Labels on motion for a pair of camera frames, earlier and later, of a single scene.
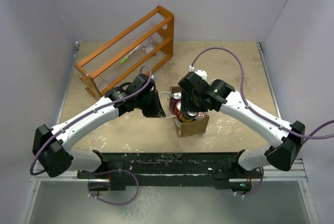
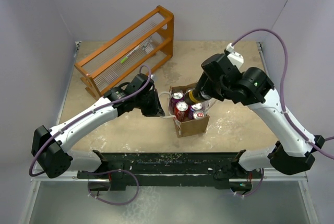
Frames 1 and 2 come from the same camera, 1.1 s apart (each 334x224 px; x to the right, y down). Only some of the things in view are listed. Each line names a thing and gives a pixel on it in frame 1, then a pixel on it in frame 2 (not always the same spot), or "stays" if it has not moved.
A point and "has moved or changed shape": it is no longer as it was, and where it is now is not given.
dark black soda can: (188, 116) has moved or changed shape
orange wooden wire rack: (134, 51) stays
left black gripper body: (149, 104) stays
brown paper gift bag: (187, 129) stays
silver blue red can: (201, 115) stays
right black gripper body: (191, 103) -> (214, 88)
